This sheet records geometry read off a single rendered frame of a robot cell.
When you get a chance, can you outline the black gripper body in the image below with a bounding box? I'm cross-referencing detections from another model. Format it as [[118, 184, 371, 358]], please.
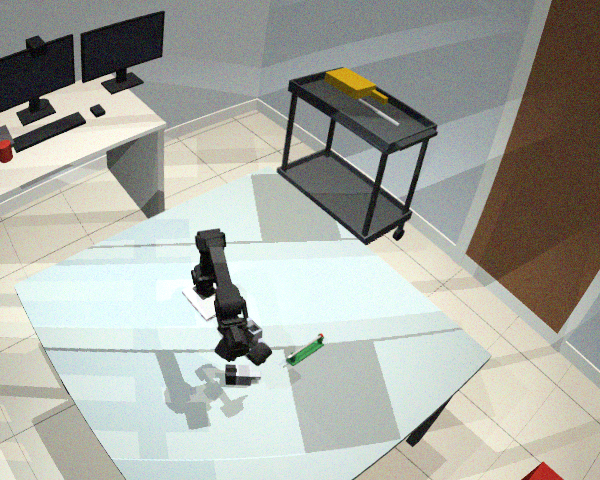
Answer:
[[243, 325, 272, 366]]

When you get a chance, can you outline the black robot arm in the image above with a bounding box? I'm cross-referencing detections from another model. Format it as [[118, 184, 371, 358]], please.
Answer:
[[191, 228, 250, 362]]

